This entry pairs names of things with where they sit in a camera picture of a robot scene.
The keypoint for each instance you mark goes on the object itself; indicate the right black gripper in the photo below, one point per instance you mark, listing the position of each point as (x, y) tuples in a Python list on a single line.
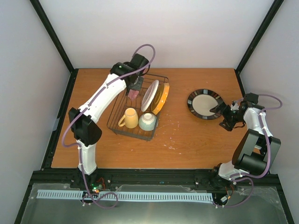
[(229, 125)]

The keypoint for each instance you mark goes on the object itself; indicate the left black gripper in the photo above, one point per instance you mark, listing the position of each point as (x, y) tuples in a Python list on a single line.
[(137, 86)]

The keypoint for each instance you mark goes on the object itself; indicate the dark wire dish rack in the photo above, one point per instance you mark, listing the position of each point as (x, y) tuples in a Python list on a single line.
[(123, 102)]

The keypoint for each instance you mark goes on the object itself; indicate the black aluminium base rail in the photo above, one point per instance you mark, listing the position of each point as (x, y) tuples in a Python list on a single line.
[(198, 179)]

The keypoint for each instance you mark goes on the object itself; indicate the orange dotted plate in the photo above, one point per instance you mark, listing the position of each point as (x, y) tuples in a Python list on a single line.
[(160, 98)]

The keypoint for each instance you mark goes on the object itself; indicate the pink dotted plate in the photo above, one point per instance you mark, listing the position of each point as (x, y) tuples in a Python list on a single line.
[(132, 94)]

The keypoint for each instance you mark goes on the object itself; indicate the black rimmed cream plate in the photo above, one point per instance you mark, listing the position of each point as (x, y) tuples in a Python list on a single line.
[(201, 101)]

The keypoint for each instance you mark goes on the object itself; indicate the black white striped plate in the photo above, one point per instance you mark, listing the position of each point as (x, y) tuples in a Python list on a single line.
[(149, 95)]

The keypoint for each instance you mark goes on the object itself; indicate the light blue cable duct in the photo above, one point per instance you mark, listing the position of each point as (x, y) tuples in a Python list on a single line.
[(129, 196)]

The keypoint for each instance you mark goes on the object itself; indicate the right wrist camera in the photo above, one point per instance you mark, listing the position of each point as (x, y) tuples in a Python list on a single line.
[(234, 106)]

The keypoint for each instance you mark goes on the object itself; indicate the right black frame post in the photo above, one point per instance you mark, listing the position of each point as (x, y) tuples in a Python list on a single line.
[(259, 34)]

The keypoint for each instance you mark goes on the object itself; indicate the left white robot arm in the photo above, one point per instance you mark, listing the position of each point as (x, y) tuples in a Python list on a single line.
[(83, 121)]

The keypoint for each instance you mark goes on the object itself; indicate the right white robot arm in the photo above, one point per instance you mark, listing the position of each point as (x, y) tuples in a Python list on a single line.
[(256, 151)]

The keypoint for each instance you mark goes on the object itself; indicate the yellow ceramic mug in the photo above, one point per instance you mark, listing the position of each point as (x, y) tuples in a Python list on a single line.
[(129, 119)]

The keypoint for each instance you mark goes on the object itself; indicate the light green ceramic bowl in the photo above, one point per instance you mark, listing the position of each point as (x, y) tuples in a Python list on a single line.
[(147, 121)]

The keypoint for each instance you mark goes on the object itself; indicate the black frame post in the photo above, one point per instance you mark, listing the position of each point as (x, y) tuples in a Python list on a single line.
[(52, 34), (259, 34)]

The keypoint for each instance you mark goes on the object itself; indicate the left black frame post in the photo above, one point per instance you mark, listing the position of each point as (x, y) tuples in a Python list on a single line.
[(52, 34)]

